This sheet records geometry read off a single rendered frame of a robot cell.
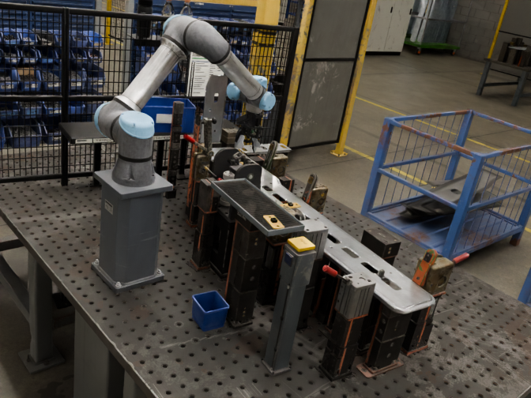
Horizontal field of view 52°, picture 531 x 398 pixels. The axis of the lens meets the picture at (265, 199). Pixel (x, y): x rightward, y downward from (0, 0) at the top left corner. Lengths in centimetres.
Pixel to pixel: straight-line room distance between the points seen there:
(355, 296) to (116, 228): 87
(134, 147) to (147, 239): 35
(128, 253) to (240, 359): 56
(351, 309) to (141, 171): 84
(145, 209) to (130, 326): 40
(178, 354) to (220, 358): 13
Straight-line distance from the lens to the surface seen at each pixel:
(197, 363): 182
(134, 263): 208
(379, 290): 178
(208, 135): 241
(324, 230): 182
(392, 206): 464
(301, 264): 160
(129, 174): 195
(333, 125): 595
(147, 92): 205
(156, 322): 197
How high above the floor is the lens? 191
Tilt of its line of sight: 24 degrees down
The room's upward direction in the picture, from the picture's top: 10 degrees clockwise
